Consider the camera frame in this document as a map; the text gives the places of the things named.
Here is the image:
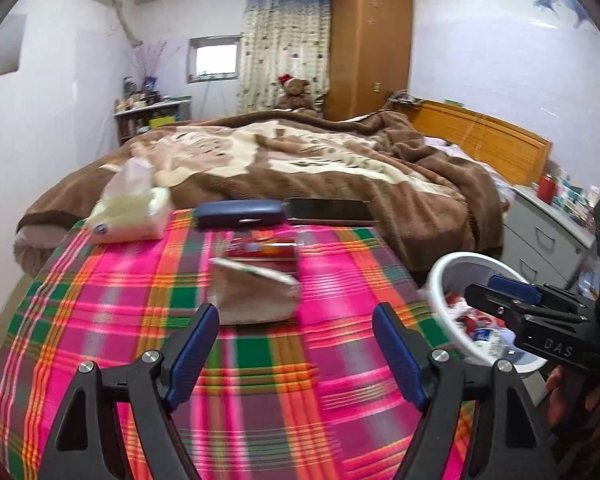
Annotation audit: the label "wooden headboard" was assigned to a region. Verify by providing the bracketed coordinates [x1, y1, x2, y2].
[407, 99, 553, 186]

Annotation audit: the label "grey drawer cabinet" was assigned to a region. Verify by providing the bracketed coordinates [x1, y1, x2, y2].
[497, 185, 598, 291]

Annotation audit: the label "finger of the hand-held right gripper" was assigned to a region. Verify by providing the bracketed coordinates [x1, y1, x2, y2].
[489, 274, 543, 307]
[464, 281, 523, 323]

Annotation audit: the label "white trash bin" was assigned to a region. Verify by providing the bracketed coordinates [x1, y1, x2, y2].
[425, 251, 551, 376]

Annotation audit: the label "pile of small boxes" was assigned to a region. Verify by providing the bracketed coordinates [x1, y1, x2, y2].
[552, 167, 600, 226]

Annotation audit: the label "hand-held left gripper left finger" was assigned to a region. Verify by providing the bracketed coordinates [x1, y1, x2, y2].
[37, 301, 222, 480]

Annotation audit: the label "patterned curtain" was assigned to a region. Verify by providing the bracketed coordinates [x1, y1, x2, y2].
[236, 0, 331, 116]

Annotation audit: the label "dried branches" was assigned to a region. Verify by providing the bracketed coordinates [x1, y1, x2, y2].
[130, 42, 181, 86]

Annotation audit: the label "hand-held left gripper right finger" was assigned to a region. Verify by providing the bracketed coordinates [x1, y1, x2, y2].
[371, 301, 561, 480]

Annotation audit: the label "white tissue pack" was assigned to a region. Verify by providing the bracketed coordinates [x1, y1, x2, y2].
[87, 157, 173, 246]

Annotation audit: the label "brown teddy bear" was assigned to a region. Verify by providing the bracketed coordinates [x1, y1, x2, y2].
[275, 74, 318, 111]

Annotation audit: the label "wooden wardrobe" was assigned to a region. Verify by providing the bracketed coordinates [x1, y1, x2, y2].
[325, 0, 415, 122]

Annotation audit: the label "pink plaid tablecloth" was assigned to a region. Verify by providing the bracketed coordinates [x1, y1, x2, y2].
[0, 207, 476, 480]

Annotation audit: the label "red can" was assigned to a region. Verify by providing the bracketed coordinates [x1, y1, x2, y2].
[215, 236, 301, 262]

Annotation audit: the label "blue wall sticker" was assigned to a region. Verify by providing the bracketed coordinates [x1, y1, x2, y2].
[532, 0, 600, 28]

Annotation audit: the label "small window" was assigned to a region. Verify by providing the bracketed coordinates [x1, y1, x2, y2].
[186, 35, 243, 83]

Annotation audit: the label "white shelf unit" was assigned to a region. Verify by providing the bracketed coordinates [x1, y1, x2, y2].
[114, 97, 195, 146]

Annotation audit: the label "tangle of cables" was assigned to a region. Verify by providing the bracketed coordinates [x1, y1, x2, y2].
[387, 91, 423, 111]

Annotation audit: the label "person's right hand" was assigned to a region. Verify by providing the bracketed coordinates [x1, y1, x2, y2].
[546, 365, 600, 441]

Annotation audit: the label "row of bottles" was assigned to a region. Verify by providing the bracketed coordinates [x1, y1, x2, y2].
[114, 76, 161, 111]

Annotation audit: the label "brown paper bag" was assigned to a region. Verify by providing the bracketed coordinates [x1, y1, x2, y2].
[207, 257, 301, 326]

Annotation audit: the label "blue glasses case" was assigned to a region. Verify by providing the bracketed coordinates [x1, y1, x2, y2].
[194, 200, 285, 231]

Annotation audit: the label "brown patterned blanket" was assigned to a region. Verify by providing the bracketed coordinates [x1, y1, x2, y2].
[14, 110, 506, 276]

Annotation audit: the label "pink bed sheet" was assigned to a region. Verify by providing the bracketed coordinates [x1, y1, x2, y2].
[425, 135, 511, 201]

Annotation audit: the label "black phone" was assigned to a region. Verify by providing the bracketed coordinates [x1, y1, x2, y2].
[284, 197, 376, 226]

